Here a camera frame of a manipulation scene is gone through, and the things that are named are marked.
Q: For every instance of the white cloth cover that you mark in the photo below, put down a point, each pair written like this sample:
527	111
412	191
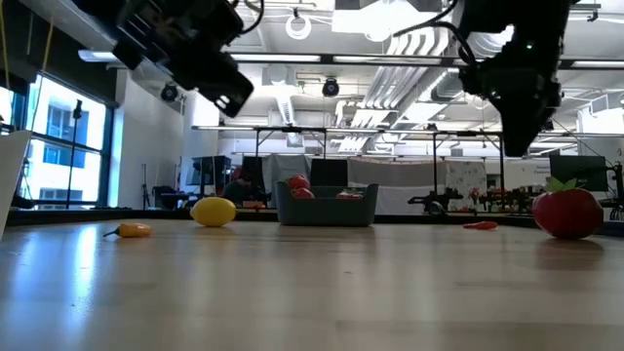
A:
395	195

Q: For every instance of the black background robot arm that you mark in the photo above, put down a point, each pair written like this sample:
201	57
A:
434	200

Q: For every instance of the black equipment rack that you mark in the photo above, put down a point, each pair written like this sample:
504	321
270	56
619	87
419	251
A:
214	168

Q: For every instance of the black ceiling lamp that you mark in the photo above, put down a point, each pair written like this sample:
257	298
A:
169	92
330	88

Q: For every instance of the grey cloth cover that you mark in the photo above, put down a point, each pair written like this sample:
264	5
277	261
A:
285	166

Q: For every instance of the black light stand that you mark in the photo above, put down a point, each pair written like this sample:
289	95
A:
76	109

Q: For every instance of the orange toy pepper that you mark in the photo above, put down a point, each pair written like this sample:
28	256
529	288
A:
134	230

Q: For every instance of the dark grey bin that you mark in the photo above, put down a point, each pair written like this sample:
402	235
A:
326	210

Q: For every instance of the white plastic bin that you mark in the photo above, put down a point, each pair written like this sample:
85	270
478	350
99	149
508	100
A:
10	175

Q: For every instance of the large window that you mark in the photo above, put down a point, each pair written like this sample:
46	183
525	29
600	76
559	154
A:
53	170

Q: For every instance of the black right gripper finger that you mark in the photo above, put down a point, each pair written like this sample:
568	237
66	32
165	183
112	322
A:
525	136

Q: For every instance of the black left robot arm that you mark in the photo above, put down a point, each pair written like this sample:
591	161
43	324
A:
146	14

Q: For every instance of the person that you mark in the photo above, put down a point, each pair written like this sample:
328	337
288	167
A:
237	191

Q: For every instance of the yellow toy lemon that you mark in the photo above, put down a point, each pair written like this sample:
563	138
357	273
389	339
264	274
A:
213	212

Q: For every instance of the red-orange toy pepper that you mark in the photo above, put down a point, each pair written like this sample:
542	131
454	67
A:
481	225

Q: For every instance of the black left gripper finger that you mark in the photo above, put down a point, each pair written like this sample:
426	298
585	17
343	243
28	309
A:
229	95

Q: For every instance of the black beam with light strips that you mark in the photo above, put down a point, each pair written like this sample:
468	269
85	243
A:
326	59

